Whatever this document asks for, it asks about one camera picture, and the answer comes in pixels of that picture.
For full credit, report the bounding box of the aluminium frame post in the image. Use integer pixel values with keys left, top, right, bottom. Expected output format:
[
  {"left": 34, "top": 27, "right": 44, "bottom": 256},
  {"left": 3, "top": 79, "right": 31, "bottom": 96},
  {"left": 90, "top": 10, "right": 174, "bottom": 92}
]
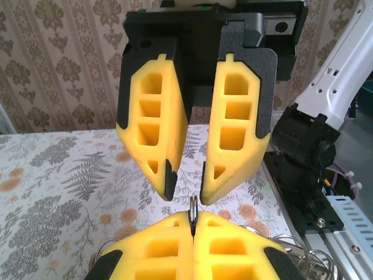
[{"left": 0, "top": 103, "right": 17, "bottom": 135}]

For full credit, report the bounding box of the floral patterned table cover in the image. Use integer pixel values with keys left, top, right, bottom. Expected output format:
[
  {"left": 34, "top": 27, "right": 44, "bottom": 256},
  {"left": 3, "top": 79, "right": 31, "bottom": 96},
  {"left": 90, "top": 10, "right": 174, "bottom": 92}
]
[{"left": 0, "top": 122, "right": 304, "bottom": 280}]

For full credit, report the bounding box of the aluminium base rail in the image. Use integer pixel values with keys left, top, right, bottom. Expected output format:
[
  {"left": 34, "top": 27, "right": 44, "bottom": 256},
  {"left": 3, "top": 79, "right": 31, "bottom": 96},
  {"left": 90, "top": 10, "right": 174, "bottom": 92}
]
[{"left": 300, "top": 227, "right": 373, "bottom": 280}]

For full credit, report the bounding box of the slotted grey cable duct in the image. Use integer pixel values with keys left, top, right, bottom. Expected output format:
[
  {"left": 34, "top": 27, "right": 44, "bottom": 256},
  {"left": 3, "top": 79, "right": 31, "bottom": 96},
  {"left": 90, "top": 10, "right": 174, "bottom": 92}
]
[{"left": 326, "top": 194, "right": 373, "bottom": 257}]

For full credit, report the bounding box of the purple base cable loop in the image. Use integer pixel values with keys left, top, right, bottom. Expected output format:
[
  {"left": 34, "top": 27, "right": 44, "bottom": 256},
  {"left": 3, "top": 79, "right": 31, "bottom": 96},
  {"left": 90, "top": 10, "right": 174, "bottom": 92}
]
[{"left": 328, "top": 162, "right": 364, "bottom": 199}]

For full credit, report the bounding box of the teal plastic container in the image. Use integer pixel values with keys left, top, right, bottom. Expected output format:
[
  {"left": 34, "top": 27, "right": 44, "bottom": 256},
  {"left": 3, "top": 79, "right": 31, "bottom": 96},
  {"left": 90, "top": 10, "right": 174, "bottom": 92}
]
[{"left": 348, "top": 83, "right": 373, "bottom": 119}]

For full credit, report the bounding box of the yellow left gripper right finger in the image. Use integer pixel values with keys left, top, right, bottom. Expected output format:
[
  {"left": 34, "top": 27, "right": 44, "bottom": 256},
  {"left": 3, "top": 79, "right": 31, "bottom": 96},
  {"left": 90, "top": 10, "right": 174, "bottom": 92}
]
[{"left": 192, "top": 210, "right": 307, "bottom": 280}]

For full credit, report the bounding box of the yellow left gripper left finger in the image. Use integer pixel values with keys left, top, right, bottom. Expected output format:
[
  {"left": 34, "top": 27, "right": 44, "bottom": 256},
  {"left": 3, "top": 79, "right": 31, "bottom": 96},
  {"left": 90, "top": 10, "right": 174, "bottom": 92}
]
[{"left": 84, "top": 210, "right": 195, "bottom": 280}]

